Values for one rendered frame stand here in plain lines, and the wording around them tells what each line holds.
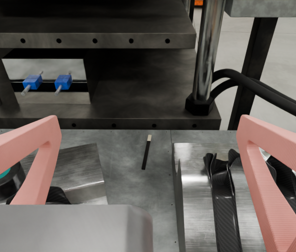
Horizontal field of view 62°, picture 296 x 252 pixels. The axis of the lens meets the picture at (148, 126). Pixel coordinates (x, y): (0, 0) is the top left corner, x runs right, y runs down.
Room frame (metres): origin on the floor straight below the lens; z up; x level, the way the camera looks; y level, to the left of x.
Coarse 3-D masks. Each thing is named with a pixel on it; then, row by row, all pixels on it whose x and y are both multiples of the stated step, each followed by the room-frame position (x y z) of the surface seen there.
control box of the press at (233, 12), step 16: (240, 0) 0.84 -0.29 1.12; (256, 0) 0.84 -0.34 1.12; (272, 0) 0.84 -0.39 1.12; (288, 0) 0.84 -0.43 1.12; (240, 16) 0.84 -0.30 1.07; (256, 16) 0.84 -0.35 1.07; (272, 16) 0.84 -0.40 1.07; (288, 16) 0.84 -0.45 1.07; (256, 32) 0.89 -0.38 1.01; (272, 32) 0.89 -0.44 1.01; (256, 48) 0.89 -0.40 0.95; (256, 64) 0.89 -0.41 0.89; (240, 96) 0.89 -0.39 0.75; (240, 112) 0.89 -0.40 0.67
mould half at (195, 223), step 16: (176, 144) 0.47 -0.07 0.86; (192, 144) 0.47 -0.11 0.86; (208, 144) 0.47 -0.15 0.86; (224, 144) 0.47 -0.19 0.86; (176, 160) 0.41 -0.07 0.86; (192, 160) 0.34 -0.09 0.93; (224, 160) 0.41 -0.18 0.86; (176, 176) 0.35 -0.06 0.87; (192, 176) 0.30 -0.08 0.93; (240, 176) 0.30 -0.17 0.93; (176, 192) 0.33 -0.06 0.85; (192, 192) 0.27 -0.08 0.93; (208, 192) 0.27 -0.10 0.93; (240, 192) 0.27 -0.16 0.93; (176, 208) 0.31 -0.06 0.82; (192, 208) 0.25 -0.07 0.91; (208, 208) 0.25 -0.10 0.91; (240, 208) 0.25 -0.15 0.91; (192, 224) 0.22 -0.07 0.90; (208, 224) 0.22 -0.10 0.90; (240, 224) 0.22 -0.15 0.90; (256, 224) 0.22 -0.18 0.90; (192, 240) 0.20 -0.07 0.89; (208, 240) 0.20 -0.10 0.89; (256, 240) 0.20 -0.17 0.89
